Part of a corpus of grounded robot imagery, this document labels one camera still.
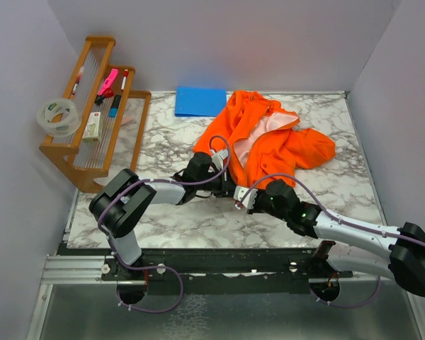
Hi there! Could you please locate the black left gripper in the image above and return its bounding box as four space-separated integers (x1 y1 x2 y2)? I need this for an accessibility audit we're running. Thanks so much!
195 166 237 198

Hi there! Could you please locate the orange zip jacket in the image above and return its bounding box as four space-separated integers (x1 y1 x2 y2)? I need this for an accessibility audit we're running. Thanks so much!
193 91 336 188

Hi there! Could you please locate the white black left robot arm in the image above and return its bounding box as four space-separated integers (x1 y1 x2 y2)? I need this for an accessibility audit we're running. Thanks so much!
89 149 236 280

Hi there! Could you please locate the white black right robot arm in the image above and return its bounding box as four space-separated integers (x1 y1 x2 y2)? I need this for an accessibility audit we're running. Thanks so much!
234 179 425 298

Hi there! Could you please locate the blue folder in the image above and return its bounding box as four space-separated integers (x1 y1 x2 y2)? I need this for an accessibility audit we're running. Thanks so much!
174 86 227 118

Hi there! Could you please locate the wooden tiered rack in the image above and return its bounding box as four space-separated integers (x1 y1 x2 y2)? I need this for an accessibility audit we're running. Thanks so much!
37 35 151 193

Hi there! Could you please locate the blue black marker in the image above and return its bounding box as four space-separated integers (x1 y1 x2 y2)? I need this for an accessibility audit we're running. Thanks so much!
108 95 122 118

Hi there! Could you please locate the small white green box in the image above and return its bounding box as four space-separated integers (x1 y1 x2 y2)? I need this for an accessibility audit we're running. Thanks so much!
82 111 103 142

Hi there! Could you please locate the red black small clip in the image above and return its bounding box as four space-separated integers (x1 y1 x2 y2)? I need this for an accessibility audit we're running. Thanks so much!
94 88 115 106

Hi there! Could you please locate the red white marker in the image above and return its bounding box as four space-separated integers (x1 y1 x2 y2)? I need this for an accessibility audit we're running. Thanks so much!
120 69 129 91

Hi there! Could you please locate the pink highlighter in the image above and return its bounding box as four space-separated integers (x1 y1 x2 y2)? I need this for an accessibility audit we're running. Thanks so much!
97 68 119 96

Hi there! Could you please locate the clear tape roll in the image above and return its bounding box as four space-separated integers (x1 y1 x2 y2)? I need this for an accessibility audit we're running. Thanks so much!
36 98 81 137

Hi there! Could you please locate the red capped pen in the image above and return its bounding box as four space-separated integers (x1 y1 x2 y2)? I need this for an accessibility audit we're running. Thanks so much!
69 65 84 100

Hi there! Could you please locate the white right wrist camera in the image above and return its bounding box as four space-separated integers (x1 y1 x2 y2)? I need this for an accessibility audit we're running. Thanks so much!
233 186 258 210

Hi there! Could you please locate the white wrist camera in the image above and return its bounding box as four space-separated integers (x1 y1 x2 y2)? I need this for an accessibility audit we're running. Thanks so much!
233 186 258 210
211 149 229 172

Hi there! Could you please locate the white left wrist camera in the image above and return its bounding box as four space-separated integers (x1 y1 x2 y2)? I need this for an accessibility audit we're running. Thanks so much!
211 149 229 172

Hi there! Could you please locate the black mounting rail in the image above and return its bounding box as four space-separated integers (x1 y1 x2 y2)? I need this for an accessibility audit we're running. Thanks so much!
58 247 353 296

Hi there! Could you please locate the silver aluminium frame rail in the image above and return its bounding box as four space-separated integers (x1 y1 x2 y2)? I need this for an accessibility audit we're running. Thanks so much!
41 256 105 285

